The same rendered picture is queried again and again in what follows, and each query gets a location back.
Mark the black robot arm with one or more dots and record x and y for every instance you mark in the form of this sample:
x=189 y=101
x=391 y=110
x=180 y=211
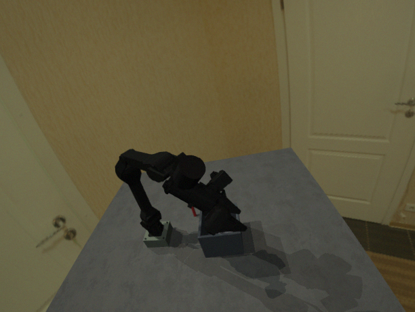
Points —
x=185 y=171

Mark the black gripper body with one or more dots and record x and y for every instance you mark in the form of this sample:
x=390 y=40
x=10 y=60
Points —
x=203 y=201

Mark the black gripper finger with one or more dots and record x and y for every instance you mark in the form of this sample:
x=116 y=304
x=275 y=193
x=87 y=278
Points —
x=227 y=202
x=231 y=224

